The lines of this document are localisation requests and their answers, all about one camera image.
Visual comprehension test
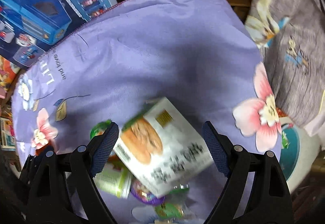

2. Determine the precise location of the white green label jar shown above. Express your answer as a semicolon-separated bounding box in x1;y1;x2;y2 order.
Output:
94;155;133;199

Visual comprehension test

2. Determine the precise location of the orange green egg toy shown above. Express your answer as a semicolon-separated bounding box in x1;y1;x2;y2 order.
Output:
90;119;112;139

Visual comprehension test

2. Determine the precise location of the purple dog egg toy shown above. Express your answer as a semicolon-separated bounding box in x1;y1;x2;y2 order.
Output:
130;179;165;206

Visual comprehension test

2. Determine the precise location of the green round snack packet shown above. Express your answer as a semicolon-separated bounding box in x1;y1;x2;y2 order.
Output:
154;184;190;219

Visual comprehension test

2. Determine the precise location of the green white pastry box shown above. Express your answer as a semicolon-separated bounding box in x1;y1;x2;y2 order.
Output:
114;97;213;198

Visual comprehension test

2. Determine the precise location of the teal trash bin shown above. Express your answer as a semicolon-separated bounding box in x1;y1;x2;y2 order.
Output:
280;117;321;193

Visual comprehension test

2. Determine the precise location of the paw patrol snack bag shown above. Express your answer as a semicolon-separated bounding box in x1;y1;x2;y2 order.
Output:
0;56;20;92

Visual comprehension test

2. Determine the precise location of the purple floral tablecloth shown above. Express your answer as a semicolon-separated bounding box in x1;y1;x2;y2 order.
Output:
11;0;283;224

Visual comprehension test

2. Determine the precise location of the grey purple draped cloth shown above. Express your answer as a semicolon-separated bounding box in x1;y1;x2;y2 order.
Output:
245;0;324;136

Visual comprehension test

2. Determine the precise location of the blue toy truck box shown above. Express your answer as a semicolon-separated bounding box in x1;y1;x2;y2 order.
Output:
1;0;117;68

